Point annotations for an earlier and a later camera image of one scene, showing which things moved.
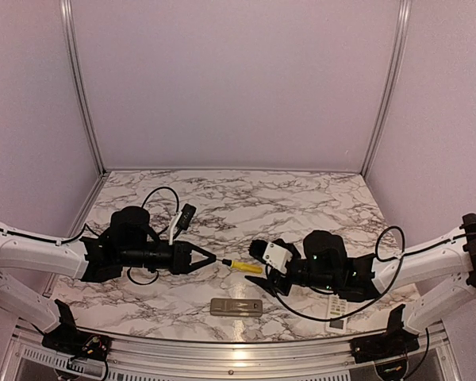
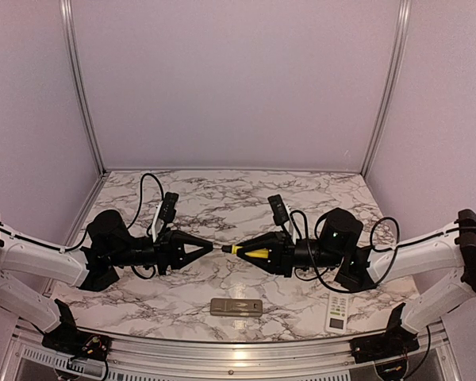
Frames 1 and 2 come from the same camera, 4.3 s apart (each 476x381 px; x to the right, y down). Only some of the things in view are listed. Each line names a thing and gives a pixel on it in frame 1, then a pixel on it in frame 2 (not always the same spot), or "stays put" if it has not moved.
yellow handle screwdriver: [242, 266] -> [262, 252]
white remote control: [338, 307] stays put
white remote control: [236, 307] stays put
